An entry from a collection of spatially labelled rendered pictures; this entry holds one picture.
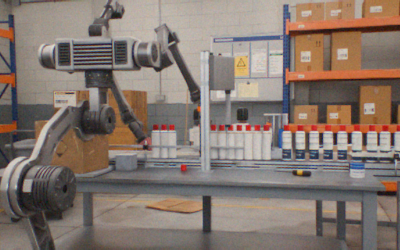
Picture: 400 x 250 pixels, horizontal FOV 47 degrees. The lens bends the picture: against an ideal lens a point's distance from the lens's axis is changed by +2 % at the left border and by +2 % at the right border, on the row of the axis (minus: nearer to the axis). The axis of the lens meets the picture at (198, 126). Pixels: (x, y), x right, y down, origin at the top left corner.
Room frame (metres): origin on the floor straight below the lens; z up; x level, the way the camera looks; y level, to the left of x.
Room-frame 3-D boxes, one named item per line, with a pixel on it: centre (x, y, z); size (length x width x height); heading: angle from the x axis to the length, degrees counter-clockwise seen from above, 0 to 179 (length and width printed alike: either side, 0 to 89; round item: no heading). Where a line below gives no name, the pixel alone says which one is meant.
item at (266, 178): (2.89, 0.06, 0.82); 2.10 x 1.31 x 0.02; 78
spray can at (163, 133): (2.73, 0.21, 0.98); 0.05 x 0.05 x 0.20
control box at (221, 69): (2.57, -0.12, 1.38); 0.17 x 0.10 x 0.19; 133
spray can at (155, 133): (2.74, 0.26, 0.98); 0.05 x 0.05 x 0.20
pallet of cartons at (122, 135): (6.48, 1.37, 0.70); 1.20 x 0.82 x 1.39; 81
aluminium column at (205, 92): (2.53, -0.04, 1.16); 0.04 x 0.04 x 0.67; 78
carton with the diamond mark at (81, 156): (2.50, 0.69, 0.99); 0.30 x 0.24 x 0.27; 68
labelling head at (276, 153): (2.68, -0.46, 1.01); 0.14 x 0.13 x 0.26; 78
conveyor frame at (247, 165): (2.68, -0.03, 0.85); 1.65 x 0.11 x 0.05; 78
